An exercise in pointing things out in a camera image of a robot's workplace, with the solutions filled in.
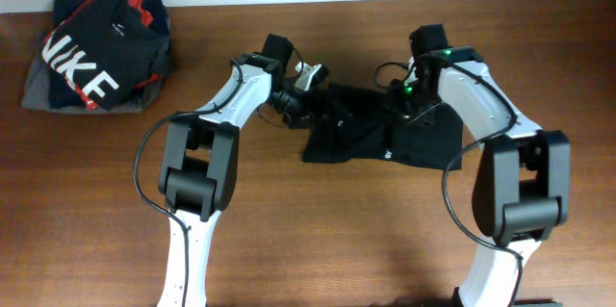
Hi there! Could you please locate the black t-shirt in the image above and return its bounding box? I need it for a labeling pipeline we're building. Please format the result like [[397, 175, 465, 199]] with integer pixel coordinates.
[[301, 84, 463, 170]]

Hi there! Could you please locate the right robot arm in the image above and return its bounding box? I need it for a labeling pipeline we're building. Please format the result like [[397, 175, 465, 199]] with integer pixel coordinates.
[[397, 24, 571, 307]]

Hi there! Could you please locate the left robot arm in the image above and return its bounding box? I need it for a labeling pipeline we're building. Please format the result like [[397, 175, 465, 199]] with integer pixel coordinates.
[[158, 34, 328, 306]]

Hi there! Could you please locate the red folded shirt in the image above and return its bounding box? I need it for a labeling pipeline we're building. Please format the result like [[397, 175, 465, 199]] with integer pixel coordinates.
[[40, 0, 171, 112]]

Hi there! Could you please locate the black Nike folded shirt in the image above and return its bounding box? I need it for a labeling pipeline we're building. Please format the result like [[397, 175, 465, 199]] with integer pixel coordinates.
[[40, 0, 170, 111]]

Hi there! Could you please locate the navy folded shirt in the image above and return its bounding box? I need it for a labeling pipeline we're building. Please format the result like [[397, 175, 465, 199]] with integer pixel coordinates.
[[48, 0, 170, 109]]

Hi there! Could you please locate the grey folded shirt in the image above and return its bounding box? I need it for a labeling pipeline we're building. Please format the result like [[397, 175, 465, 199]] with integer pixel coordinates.
[[21, 40, 166, 115]]

